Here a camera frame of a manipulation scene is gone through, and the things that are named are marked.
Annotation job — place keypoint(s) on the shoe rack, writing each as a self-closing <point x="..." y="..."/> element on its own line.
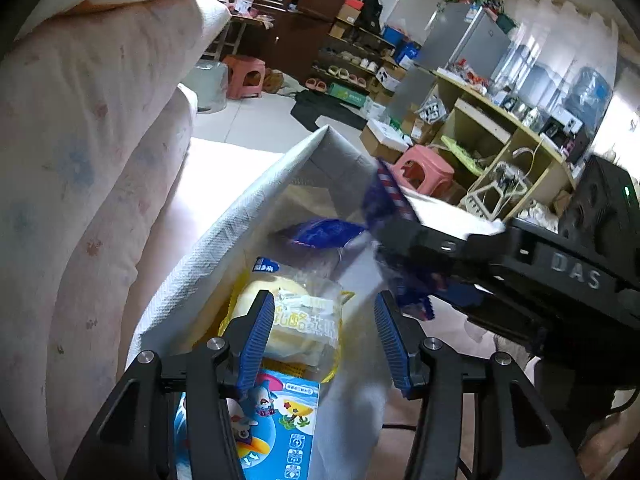
<point x="350" y="60"/>

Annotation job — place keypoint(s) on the pink plastic stool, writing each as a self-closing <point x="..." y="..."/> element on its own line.
<point x="425" y="165"/>
<point x="245" y="77"/>

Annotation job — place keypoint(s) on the black white patterned box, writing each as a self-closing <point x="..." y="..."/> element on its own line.
<point x="432" y="110"/>

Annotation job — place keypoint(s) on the white fabric storage box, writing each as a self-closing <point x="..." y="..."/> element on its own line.
<point x="200" y="270"/>

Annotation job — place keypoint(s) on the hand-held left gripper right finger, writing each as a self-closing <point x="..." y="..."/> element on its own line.
<point x="392" y="340"/>

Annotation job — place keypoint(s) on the blue cartoon carton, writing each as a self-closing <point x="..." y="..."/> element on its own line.
<point x="295" y="420"/>

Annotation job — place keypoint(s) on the grey refrigerator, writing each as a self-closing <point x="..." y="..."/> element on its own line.
<point x="460" y="40"/>

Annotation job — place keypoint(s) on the green cloth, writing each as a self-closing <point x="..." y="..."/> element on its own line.
<point x="462" y="155"/>

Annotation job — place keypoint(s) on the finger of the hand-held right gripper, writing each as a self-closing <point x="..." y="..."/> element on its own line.
<point x="500" y="310"/>
<point x="430" y="245"/>

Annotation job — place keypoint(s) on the open cardboard box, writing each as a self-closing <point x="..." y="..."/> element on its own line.
<point x="382" y="140"/>

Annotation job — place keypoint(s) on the white plastic frame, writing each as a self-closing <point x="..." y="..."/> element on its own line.
<point x="492" y="192"/>

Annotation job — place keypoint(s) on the black cloth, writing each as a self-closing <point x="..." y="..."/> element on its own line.
<point x="320" y="107"/>

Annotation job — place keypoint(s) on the grey bin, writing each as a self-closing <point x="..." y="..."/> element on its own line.
<point x="210" y="87"/>

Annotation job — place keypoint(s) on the yellow bun packet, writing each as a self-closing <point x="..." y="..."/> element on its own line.
<point x="295" y="320"/>

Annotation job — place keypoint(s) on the black backpack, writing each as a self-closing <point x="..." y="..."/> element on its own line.
<point x="371" y="10"/>

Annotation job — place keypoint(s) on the light wooden shelf unit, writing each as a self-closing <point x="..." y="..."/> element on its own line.
<point x="500" y="130"/>

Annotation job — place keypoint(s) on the blue striped cookie packet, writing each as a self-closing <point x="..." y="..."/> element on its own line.
<point x="320" y="232"/>
<point x="407" y="285"/>

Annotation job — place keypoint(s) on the blue water jug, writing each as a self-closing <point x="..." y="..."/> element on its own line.
<point x="592" y="95"/>

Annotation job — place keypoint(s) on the green box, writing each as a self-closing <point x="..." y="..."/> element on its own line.
<point x="347" y="94"/>

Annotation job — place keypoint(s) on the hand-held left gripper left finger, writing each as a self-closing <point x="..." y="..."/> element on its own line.
<point x="260" y="330"/>

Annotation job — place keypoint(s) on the dark wooden cabinet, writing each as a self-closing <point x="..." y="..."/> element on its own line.
<point x="300" y="35"/>

